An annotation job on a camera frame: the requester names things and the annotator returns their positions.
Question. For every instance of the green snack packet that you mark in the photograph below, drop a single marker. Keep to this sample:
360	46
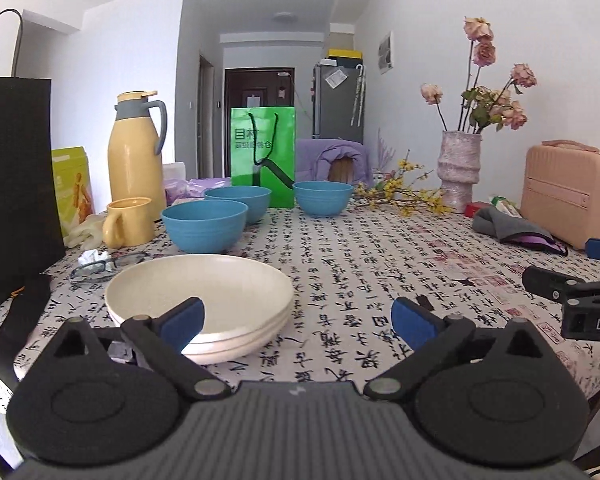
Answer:
505	206

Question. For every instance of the lilac dried grass sprigs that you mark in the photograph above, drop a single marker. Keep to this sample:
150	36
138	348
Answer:
385	152

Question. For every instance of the bunch of dried pink roses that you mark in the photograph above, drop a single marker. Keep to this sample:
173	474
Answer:
490	110

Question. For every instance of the dark brown entrance door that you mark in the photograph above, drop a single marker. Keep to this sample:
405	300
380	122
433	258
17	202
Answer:
240	90

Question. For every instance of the yellow green printed box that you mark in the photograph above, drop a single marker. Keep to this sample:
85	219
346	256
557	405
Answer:
72	185

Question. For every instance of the crumpled clear wrapper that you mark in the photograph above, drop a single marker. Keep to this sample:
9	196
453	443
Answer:
92	260

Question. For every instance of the folded pale umbrella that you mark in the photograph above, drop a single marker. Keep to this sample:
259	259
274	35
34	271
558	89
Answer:
358	100

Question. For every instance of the yellow thermos jug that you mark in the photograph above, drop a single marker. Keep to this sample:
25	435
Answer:
132	160

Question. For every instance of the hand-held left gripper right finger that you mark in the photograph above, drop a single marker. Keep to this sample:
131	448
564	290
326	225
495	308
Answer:
414	324

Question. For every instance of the brown side door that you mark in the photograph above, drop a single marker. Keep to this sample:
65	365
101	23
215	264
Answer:
206	115

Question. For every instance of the lilac jacket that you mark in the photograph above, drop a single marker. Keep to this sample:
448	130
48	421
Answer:
312	160

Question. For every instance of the yellow blossom branch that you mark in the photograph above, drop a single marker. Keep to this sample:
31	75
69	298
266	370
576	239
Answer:
405	195

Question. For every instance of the grey refrigerator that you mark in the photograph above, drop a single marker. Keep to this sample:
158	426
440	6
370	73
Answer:
332	110

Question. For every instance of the yellow mug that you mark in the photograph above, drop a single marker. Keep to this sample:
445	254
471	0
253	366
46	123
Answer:
132	222

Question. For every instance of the pink ribbed case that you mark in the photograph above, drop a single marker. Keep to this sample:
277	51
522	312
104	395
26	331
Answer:
570	195

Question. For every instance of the grey purple pouch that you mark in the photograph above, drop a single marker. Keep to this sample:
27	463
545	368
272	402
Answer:
510	230

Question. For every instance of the dark framed glasses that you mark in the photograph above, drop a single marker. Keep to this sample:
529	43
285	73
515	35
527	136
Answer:
130	260

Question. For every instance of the green paper bag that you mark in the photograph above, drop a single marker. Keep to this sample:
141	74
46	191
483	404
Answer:
285	150

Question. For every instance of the wall poster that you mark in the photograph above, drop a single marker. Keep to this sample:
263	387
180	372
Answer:
386	52

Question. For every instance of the red box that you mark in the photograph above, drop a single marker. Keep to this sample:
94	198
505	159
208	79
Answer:
475	209

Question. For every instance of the black paper bag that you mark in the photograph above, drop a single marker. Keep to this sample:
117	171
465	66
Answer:
15	185

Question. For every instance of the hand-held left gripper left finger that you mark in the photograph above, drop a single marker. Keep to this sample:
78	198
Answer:
182	324

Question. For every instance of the lilac plastic bag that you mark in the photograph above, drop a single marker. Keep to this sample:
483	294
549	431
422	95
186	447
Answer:
190	187

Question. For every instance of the round ceiling light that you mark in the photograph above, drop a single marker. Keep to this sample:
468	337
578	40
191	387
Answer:
285	16

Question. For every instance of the blue bowl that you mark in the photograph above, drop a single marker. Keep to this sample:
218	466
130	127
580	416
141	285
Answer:
325	200
250	207
205	230

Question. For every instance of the pale crumpled glove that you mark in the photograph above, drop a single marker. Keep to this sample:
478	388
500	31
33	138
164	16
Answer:
85	232

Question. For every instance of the wooden chair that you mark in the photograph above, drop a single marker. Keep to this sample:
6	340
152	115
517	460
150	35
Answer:
341	170

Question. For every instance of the pink speckled vase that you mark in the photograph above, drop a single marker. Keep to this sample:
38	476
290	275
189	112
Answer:
459	170

